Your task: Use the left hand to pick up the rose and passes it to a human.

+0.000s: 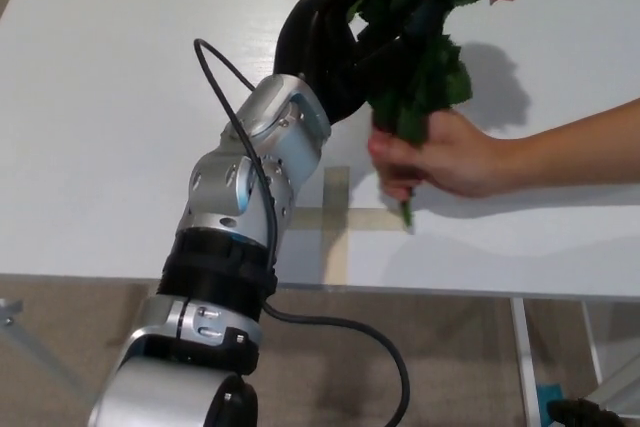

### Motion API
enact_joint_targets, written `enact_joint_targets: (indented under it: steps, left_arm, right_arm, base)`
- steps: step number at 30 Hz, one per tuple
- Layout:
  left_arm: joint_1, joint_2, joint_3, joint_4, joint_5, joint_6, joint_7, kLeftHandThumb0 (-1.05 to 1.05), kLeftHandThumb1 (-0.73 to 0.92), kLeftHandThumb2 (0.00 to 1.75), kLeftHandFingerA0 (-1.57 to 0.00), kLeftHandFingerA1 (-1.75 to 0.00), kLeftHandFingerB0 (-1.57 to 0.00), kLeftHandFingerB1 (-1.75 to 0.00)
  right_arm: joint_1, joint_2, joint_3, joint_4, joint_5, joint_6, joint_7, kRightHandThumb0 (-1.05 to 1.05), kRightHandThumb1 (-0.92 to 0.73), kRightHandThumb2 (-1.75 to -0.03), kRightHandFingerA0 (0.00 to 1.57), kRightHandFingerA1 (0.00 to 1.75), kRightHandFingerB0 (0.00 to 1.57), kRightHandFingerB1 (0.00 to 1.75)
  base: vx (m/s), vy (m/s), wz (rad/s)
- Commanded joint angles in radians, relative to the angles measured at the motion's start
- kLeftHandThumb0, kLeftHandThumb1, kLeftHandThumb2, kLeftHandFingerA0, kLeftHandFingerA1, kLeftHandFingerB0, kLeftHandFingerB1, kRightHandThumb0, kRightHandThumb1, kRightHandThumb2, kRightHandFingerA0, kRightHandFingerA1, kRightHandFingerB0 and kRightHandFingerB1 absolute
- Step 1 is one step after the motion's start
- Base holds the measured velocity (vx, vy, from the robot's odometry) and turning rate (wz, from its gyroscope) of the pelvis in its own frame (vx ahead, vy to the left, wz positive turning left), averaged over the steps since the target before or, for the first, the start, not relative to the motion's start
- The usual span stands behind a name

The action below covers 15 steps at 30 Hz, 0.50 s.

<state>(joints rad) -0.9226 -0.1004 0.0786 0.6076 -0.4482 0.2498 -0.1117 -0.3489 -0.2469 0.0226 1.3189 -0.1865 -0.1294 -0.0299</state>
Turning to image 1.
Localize person bare hand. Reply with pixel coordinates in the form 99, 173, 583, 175
368, 109, 507, 201

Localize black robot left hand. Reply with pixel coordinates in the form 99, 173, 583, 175
272, 0, 451, 126

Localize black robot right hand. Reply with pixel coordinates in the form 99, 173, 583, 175
547, 398, 634, 427

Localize pink rose bouquet green stems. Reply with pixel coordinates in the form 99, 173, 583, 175
298, 0, 574, 236

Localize person bare forearm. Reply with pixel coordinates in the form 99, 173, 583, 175
497, 96, 640, 197

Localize teal floor marker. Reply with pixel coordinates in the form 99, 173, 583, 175
537, 383, 566, 427

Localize white table leg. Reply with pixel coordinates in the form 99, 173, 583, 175
579, 300, 606, 378
509, 296, 544, 427

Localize beige tape strip short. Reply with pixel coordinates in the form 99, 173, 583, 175
289, 206, 406, 233

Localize beige tape strip long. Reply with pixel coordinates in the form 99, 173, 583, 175
322, 165, 351, 287

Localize grey metal frame bar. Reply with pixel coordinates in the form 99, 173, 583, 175
0, 298, 86, 398
589, 366, 640, 427

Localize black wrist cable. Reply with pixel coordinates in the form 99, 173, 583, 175
193, 38, 412, 427

